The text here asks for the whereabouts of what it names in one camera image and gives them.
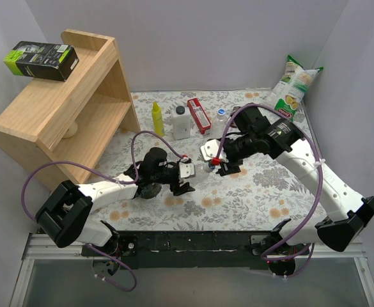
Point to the black green box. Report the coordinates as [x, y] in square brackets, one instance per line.
[48, 61]

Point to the clear plastic bottle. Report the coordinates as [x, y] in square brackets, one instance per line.
[202, 173]
[218, 126]

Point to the cream object under shelf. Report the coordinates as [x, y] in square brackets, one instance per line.
[71, 131]

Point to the red toothpaste box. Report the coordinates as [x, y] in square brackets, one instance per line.
[199, 115]

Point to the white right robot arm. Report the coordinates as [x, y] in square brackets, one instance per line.
[347, 212]

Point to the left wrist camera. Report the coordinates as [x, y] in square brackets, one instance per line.
[186, 168]

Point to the wooden shelf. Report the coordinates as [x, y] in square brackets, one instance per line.
[96, 96]

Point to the yellow squeeze bottle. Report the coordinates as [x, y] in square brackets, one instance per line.
[157, 120]

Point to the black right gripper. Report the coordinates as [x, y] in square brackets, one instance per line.
[225, 169]

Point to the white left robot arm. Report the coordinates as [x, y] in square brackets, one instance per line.
[65, 215]

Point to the white bottle black cap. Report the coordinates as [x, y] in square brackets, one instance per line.
[181, 121]

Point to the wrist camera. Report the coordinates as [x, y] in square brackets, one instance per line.
[213, 149]
[186, 168]

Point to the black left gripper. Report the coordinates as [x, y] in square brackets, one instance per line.
[176, 178]

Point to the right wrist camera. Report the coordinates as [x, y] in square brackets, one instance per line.
[213, 149]

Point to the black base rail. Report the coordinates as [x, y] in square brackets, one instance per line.
[186, 249]

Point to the floral table mat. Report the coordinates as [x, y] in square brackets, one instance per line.
[259, 197]

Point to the green chips bag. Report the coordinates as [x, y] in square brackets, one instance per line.
[288, 93]

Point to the brown snack bar wrapper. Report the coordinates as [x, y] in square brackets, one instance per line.
[235, 109]

